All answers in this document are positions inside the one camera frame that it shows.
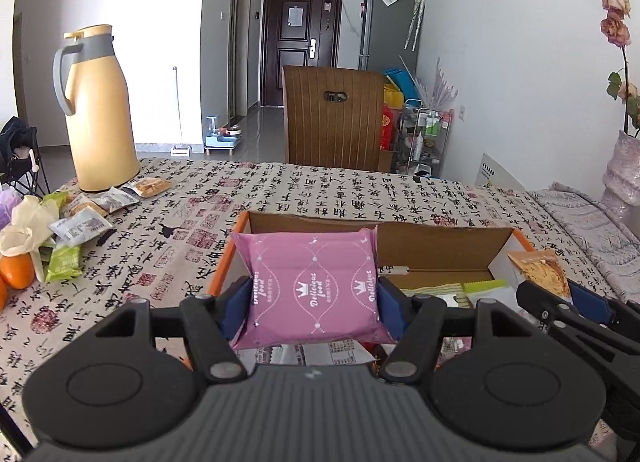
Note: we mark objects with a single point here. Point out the orange cracker snack packet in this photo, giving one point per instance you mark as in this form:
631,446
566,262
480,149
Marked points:
540,269
147,188

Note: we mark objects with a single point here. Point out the dark brown door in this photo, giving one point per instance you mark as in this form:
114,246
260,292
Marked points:
275,67

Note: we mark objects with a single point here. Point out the white snack packet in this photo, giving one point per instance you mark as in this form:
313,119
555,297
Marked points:
80,227

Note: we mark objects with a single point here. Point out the white mop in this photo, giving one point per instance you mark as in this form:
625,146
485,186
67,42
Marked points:
181,149

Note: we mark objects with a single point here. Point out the grey refrigerator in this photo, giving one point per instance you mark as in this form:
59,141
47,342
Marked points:
385,37

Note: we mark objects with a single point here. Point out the white board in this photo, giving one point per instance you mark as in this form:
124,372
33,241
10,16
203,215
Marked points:
500,172

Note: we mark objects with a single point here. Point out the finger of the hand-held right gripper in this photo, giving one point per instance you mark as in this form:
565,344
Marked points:
565,324
592,303

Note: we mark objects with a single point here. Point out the pet water fountain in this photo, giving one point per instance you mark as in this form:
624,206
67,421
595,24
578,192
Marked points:
222,142

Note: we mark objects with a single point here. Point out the purple bag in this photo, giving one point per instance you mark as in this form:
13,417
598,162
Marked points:
9,209

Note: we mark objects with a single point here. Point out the grey patterned cloth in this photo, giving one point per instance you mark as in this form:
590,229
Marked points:
590,227

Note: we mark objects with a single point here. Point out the pale yellow snack packet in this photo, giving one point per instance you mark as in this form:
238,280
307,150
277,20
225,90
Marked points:
435,292

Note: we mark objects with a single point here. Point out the tan snack packet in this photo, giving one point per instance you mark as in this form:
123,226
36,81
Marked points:
82,204

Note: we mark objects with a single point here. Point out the metal storage rack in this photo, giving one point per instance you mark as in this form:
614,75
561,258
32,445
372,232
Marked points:
425,142

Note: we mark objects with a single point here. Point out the cream fabric flower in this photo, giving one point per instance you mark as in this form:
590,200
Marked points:
27,227

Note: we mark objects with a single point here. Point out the pumpkin print cardboard box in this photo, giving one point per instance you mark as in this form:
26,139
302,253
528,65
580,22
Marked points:
435,247

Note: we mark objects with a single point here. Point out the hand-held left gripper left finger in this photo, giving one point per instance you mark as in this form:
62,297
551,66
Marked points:
237,309

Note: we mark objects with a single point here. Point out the pink snack packet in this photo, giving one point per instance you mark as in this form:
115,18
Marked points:
310,282

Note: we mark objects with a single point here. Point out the orange fruit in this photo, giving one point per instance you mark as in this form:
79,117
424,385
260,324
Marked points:
3,292
17,272

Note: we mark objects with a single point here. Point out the long green snack packet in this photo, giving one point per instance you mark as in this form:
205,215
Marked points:
487,286

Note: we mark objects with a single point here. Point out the red gift box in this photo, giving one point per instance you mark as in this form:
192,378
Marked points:
389,124

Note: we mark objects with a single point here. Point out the pink textured vase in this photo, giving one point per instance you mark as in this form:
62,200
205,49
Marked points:
625,177

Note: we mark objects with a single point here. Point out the pale dried pampas grass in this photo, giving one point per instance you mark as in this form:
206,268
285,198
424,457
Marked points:
440,87

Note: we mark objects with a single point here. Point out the blue plastic board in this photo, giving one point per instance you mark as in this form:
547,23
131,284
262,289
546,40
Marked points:
400,82

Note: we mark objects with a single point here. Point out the brown wooden chair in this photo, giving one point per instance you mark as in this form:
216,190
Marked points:
330,137

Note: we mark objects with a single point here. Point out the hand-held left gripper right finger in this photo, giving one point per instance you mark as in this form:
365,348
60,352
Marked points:
392,312

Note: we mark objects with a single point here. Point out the dried pink rose bouquet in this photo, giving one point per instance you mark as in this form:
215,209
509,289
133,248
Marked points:
615,27

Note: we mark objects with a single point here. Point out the yellow thermos jug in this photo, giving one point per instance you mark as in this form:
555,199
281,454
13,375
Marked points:
100,132

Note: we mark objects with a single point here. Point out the dark silver snack packet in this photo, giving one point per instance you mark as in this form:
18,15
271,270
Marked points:
117,199

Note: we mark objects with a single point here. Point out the black folding chair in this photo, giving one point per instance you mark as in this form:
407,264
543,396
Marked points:
15,134

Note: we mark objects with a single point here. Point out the clear folded umbrella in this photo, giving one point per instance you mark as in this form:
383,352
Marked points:
415,17

